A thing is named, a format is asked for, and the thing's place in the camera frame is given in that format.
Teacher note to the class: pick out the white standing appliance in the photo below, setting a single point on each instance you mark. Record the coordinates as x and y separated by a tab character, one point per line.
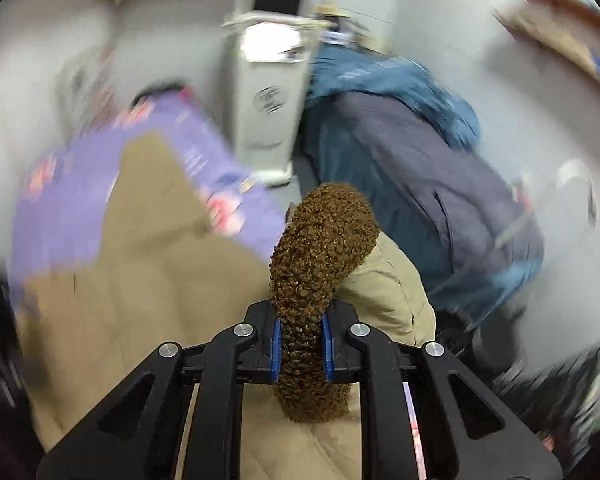
265	125

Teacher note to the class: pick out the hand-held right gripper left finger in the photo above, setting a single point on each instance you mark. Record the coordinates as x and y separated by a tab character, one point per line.
276	347

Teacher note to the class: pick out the grey blanket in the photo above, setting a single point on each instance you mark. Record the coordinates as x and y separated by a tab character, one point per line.
405	170

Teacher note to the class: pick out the blue quilt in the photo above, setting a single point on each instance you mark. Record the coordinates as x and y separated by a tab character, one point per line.
395	75

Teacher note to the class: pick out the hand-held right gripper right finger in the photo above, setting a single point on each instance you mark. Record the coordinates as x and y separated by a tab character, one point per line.
327	347

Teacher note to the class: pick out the purple printed blanket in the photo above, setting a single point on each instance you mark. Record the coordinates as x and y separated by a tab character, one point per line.
80	175

